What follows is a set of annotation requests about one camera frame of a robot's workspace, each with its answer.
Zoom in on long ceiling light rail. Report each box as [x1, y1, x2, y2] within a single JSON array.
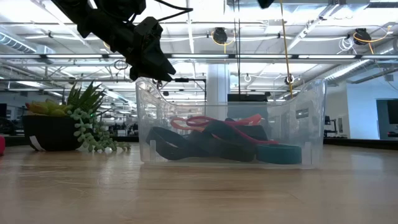
[[0, 53, 398, 60]]

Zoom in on black ceiling cable reel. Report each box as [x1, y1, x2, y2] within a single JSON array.
[[352, 25, 393, 56], [210, 26, 234, 47]]

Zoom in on potted artificial succulent plant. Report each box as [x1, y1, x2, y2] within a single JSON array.
[[22, 80, 132, 153]]

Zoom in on white cable bundle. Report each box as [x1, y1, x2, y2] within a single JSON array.
[[338, 36, 354, 55]]

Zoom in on small orange rubber band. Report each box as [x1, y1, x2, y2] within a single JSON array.
[[231, 113, 264, 127]]

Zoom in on black overhead camera rig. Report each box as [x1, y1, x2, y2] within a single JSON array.
[[157, 77, 208, 102]]

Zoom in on clear plastic bin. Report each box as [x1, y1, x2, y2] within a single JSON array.
[[135, 77, 328, 169]]

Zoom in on silver ventilation duct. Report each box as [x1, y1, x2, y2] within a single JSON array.
[[323, 58, 398, 82]]

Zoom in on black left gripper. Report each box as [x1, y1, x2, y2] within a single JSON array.
[[86, 8, 177, 83]]

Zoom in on white building column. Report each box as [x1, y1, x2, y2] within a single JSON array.
[[206, 63, 231, 121]]

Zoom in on wide black rubber band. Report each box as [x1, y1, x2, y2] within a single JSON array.
[[145, 125, 203, 162], [198, 118, 270, 163]]

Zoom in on thin red rubber band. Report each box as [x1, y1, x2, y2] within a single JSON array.
[[185, 114, 280, 146]]

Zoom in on dark wall screen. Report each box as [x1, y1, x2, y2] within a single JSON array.
[[375, 98, 398, 140]]

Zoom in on small black monitor on stand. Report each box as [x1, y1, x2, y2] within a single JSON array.
[[323, 114, 339, 138]]

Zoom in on wide teal rubber band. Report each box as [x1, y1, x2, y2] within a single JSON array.
[[255, 143, 303, 166]]

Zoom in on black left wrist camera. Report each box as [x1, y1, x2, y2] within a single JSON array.
[[132, 16, 164, 43]]

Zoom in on black hanging cable loop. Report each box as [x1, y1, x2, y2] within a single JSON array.
[[113, 58, 129, 72]]

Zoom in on yellow hanging power cable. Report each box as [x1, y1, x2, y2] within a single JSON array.
[[279, 0, 295, 98]]

